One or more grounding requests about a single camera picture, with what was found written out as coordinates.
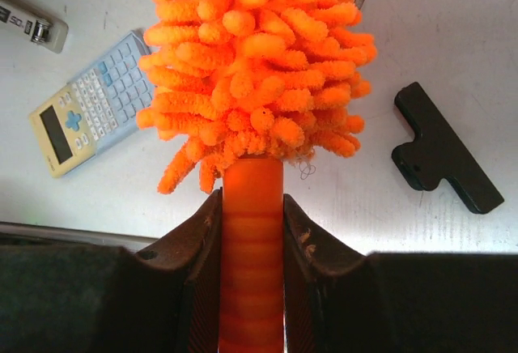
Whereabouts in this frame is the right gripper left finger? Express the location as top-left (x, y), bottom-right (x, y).
top-left (1, 191), bottom-right (222, 352)

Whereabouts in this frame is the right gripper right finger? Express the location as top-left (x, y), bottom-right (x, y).
top-left (284, 196), bottom-right (517, 352)

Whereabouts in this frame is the orange microfiber duster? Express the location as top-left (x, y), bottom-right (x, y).
top-left (137, 0), bottom-right (377, 352)

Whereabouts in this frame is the black and white stapler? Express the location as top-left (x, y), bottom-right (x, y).
top-left (1, 0), bottom-right (69, 53)

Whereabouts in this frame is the black plastic clip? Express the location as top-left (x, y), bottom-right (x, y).
top-left (391, 82), bottom-right (504, 215)

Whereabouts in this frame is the grey pocket calculator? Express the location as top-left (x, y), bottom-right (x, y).
top-left (28, 31), bottom-right (154, 178)

